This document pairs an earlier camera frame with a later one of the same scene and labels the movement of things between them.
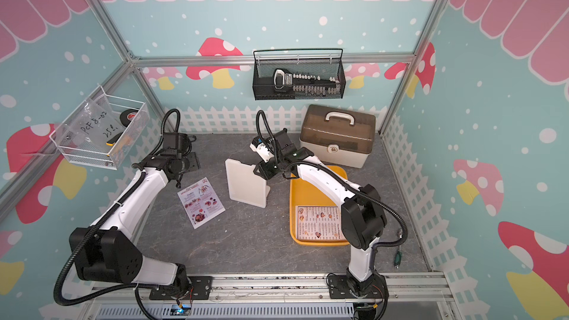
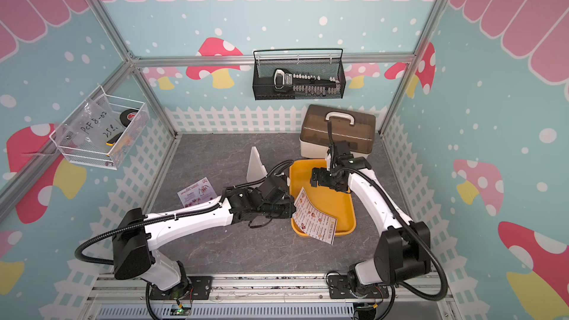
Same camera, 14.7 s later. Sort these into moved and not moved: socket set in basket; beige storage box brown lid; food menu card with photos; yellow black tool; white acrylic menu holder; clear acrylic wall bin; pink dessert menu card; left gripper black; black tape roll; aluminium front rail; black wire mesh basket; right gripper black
Moved: left gripper black; white acrylic menu holder; right gripper black; food menu card with photos
Not moved: clear acrylic wall bin; pink dessert menu card; black wire mesh basket; socket set in basket; beige storage box brown lid; aluminium front rail; black tape roll; yellow black tool
